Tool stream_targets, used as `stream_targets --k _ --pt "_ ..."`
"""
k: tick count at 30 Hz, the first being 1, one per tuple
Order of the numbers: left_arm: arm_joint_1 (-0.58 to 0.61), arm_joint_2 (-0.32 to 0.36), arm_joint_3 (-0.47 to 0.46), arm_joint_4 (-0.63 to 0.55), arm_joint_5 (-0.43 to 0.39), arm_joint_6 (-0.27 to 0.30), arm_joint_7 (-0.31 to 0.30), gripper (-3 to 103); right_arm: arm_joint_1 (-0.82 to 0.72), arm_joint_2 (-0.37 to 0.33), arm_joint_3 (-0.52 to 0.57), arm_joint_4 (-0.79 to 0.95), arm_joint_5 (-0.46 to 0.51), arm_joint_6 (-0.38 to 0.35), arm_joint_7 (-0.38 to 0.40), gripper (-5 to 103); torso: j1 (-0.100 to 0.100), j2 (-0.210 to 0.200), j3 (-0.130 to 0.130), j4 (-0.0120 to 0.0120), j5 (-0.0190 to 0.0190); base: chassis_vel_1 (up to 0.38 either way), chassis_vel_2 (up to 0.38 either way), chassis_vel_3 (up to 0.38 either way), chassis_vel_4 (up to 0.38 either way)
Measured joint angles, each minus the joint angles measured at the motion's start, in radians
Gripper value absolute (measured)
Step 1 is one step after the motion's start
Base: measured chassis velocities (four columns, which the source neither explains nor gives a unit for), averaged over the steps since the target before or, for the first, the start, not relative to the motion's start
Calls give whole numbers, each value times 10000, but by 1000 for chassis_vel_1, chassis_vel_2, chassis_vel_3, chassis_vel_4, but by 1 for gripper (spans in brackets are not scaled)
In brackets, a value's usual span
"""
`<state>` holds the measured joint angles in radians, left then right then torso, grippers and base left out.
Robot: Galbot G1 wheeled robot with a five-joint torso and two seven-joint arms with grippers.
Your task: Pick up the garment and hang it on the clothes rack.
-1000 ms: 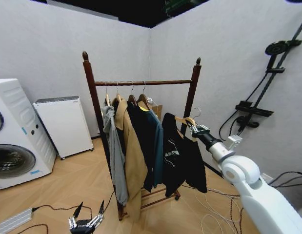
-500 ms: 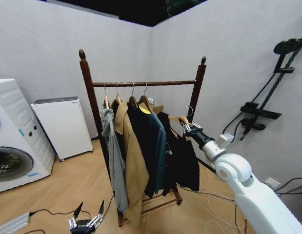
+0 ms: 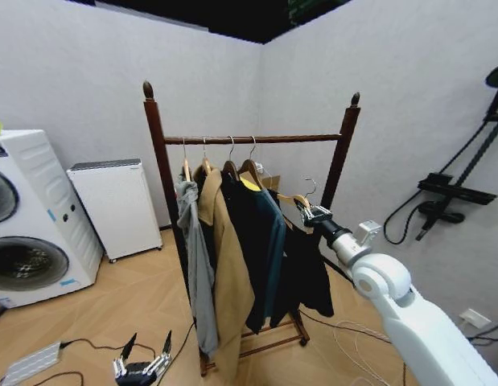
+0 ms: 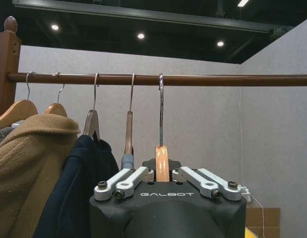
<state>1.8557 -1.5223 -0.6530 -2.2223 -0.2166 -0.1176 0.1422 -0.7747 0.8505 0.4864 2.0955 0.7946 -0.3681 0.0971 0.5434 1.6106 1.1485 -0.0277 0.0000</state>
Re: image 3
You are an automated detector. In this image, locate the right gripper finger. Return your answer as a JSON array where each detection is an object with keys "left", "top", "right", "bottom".
[
  {"left": 294, "top": 199, "right": 314, "bottom": 226},
  {"left": 307, "top": 204, "right": 333, "bottom": 220}
]

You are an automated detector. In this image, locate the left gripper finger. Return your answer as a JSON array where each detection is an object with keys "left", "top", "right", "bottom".
[
  {"left": 145, "top": 330, "right": 173, "bottom": 380},
  {"left": 113, "top": 332, "right": 138, "bottom": 379}
]

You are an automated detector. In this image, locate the wooden hanger with metal hook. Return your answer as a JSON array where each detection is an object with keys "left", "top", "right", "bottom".
[
  {"left": 200, "top": 137, "right": 214, "bottom": 176},
  {"left": 180, "top": 138, "right": 193, "bottom": 183},
  {"left": 275, "top": 177, "right": 319, "bottom": 215},
  {"left": 237, "top": 135, "right": 266, "bottom": 190},
  {"left": 220, "top": 135, "right": 241, "bottom": 181}
]

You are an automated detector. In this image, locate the black garment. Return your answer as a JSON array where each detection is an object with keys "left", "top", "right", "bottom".
[
  {"left": 272, "top": 191, "right": 335, "bottom": 327},
  {"left": 220, "top": 170, "right": 270, "bottom": 335}
]

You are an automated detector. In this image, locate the teal garment with yellow collar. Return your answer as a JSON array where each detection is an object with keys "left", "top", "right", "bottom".
[{"left": 237, "top": 171, "right": 289, "bottom": 322}]

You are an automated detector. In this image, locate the black hanging garment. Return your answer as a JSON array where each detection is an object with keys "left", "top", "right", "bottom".
[{"left": 220, "top": 170, "right": 270, "bottom": 335}]

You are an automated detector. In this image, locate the grey hanging garment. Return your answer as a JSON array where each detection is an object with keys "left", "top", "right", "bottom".
[{"left": 175, "top": 168, "right": 220, "bottom": 359}]

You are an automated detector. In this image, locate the brown cardboard box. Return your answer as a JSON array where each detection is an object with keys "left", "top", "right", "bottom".
[{"left": 259, "top": 174, "right": 282, "bottom": 192}]

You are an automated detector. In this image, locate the tan hanging coat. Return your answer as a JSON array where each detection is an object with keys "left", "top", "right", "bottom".
[{"left": 191, "top": 162, "right": 257, "bottom": 386}]

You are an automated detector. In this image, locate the grey power strip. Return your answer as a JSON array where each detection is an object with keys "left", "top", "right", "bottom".
[{"left": 0, "top": 340, "right": 64, "bottom": 386}]

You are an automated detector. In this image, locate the black shower faucet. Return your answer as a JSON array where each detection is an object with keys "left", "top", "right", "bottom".
[{"left": 414, "top": 200, "right": 467, "bottom": 243}]

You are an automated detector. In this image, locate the black shower shelf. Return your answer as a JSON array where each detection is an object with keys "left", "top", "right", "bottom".
[{"left": 417, "top": 172, "right": 498, "bottom": 207}]

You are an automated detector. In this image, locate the white cabinet with grey lid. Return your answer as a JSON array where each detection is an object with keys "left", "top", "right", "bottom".
[{"left": 66, "top": 158, "right": 164, "bottom": 263}]

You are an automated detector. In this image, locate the dark wooden clothes rack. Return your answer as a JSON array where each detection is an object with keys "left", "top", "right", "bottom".
[{"left": 142, "top": 80, "right": 362, "bottom": 377}]

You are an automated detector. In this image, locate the white stacked washing machine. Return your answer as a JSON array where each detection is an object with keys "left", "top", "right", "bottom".
[{"left": 0, "top": 128, "right": 105, "bottom": 310}]

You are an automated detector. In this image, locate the black floor cable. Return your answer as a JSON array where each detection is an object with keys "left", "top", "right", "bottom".
[
  {"left": 58, "top": 338, "right": 159, "bottom": 363},
  {"left": 299, "top": 312, "right": 393, "bottom": 345},
  {"left": 0, "top": 371, "right": 85, "bottom": 386}
]

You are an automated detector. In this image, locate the white floor cable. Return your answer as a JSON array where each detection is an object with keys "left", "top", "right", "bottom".
[{"left": 331, "top": 319, "right": 397, "bottom": 386}]

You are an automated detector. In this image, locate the black shower rail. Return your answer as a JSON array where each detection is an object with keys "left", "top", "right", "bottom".
[{"left": 448, "top": 86, "right": 498, "bottom": 190}]

